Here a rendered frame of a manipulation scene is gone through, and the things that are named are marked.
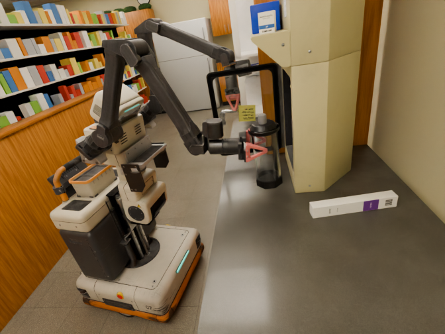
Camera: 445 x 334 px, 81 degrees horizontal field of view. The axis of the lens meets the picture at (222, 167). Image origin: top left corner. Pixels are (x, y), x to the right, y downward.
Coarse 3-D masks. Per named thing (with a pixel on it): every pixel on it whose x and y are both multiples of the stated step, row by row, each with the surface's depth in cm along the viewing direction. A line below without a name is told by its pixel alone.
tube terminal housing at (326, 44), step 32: (288, 0) 73; (320, 0) 71; (352, 0) 77; (320, 32) 75; (352, 32) 82; (320, 64) 79; (352, 64) 87; (320, 96) 83; (352, 96) 93; (320, 128) 88; (352, 128) 100; (288, 160) 116; (320, 160) 94
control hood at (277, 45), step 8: (272, 32) 80; (280, 32) 76; (288, 32) 75; (256, 40) 77; (264, 40) 77; (272, 40) 77; (280, 40) 77; (288, 40) 76; (264, 48) 78; (272, 48) 78; (280, 48) 78; (288, 48) 77; (272, 56) 79; (280, 56) 79; (288, 56) 78; (280, 64) 80; (288, 64) 79
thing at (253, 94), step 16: (224, 80) 112; (240, 80) 112; (256, 80) 112; (272, 80) 111; (224, 96) 116; (240, 96) 115; (256, 96) 115; (272, 96) 114; (224, 112) 119; (240, 112) 119; (256, 112) 118; (272, 112) 118; (224, 128) 123; (240, 128) 122
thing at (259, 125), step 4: (260, 116) 86; (264, 116) 86; (260, 120) 87; (264, 120) 87; (268, 120) 90; (252, 124) 89; (256, 124) 89; (260, 124) 88; (264, 124) 87; (268, 124) 87; (272, 124) 86; (276, 124) 89; (252, 128) 88; (256, 128) 86; (260, 128) 86; (264, 128) 85; (268, 128) 85; (272, 128) 86
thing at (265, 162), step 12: (252, 132) 87; (264, 132) 85; (276, 132) 86; (264, 144) 87; (276, 144) 89; (264, 156) 90; (276, 156) 91; (264, 168) 92; (276, 168) 93; (264, 180) 95
